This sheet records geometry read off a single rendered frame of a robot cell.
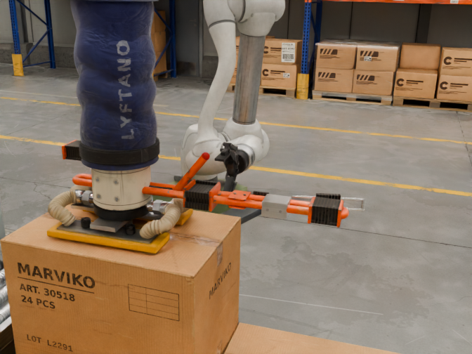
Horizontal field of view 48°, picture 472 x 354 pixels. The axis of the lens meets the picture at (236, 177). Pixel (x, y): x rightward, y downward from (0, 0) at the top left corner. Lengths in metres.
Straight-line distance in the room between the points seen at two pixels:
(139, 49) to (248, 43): 0.78
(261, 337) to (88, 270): 0.64
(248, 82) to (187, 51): 8.42
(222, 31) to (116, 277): 0.97
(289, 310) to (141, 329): 1.55
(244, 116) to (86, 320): 1.07
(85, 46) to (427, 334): 2.22
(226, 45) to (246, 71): 0.22
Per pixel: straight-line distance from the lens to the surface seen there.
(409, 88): 8.54
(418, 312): 3.15
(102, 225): 1.54
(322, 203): 1.43
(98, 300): 1.57
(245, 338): 1.85
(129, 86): 1.45
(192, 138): 2.20
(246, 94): 2.21
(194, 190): 1.50
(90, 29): 1.44
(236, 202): 1.46
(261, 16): 2.09
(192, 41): 10.53
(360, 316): 3.02
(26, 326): 1.78
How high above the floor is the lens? 1.64
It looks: 19 degrees down
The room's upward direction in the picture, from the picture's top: 1 degrees clockwise
